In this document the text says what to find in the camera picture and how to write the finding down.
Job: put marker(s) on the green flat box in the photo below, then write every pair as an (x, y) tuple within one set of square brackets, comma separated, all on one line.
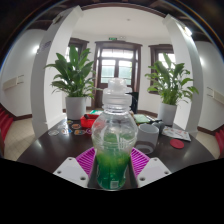
[(96, 112)]

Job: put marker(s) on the flat round red coaster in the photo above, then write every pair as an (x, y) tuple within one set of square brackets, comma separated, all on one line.
[(177, 143)]

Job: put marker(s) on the round printed sticker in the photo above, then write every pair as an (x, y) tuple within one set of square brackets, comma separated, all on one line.
[(76, 126), (79, 132), (53, 132), (64, 131)]

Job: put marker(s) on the grey microphone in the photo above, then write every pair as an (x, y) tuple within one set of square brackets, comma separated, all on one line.
[(159, 127)]

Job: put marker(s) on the red carpeted stairs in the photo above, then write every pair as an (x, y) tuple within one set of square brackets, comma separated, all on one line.
[(6, 121), (220, 140)]

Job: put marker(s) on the green exit sign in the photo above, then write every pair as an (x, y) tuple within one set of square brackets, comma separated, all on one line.
[(112, 38)]

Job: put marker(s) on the red box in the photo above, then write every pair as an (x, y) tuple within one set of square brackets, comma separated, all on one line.
[(88, 121)]

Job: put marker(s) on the bright pillar lamp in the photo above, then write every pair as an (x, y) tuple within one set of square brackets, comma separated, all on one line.
[(188, 31)]

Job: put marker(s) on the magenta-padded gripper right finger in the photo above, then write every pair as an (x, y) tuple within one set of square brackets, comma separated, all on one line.
[(153, 171)]

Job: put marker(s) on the white wall heater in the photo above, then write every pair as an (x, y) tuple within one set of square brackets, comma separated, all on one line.
[(12, 82), (216, 96)]

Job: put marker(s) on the leafy plant in white pot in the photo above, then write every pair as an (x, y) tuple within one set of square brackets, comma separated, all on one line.
[(75, 76), (171, 86)]

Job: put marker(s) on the clear bottle with green drink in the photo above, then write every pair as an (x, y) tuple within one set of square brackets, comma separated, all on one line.
[(113, 133)]

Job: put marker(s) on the dark wooden double door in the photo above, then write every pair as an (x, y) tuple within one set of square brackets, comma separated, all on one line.
[(100, 83)]

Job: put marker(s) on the printed paper leaflet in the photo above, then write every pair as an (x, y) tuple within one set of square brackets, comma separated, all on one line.
[(176, 133)]

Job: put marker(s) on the dark framed window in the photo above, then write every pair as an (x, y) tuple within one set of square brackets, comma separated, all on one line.
[(81, 45), (163, 50)]

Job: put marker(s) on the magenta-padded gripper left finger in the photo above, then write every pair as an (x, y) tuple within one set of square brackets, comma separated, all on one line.
[(71, 171)]

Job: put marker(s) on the green cloth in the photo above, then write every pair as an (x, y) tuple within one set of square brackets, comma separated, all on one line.
[(141, 119)]

